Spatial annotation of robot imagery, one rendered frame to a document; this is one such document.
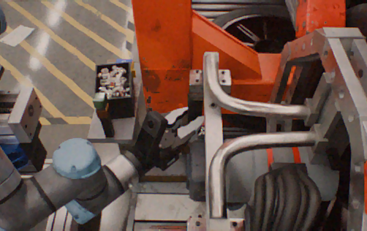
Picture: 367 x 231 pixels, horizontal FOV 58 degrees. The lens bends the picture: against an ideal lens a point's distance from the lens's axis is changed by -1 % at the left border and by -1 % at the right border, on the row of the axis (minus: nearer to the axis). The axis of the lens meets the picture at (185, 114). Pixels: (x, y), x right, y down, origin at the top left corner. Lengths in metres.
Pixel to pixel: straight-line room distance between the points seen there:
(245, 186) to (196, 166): 0.59
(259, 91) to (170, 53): 0.33
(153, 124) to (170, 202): 0.87
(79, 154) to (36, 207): 0.11
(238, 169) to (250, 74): 0.53
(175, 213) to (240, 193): 0.86
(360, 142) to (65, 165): 0.45
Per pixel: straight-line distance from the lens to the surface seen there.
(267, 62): 1.20
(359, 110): 0.48
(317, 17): 0.69
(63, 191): 0.61
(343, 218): 0.79
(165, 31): 0.97
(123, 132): 1.27
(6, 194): 0.59
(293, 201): 0.46
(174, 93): 1.12
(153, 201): 1.52
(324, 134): 0.56
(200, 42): 1.02
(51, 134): 1.95
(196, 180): 1.20
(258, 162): 0.64
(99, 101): 1.11
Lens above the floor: 1.44
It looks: 50 degrees down
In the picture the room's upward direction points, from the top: straight up
